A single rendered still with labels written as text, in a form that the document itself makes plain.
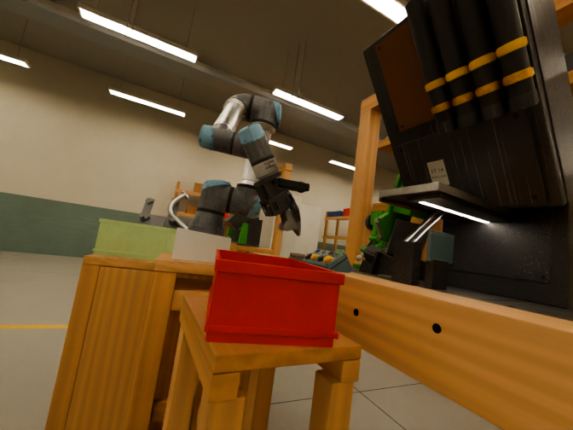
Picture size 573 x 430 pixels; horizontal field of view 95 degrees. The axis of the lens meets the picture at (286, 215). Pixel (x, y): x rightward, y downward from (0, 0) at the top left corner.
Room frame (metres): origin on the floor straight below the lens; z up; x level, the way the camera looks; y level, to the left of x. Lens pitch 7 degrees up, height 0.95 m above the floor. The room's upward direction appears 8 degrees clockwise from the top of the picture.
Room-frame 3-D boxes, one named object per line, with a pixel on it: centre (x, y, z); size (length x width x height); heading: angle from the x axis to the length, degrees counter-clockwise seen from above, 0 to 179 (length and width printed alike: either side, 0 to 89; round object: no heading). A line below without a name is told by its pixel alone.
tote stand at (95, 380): (1.52, 0.61, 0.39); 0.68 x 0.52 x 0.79; 107
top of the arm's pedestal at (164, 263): (1.11, 0.32, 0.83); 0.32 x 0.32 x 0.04; 21
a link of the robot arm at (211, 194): (1.11, 0.31, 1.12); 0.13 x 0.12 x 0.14; 99
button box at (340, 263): (0.84, -0.14, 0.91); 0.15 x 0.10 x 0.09; 27
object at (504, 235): (0.78, -0.67, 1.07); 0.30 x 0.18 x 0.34; 27
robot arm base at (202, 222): (1.11, 0.32, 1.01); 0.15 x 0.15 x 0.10
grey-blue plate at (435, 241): (0.66, -0.39, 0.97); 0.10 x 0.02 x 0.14; 117
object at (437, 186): (0.69, -0.44, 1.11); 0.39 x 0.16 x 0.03; 117
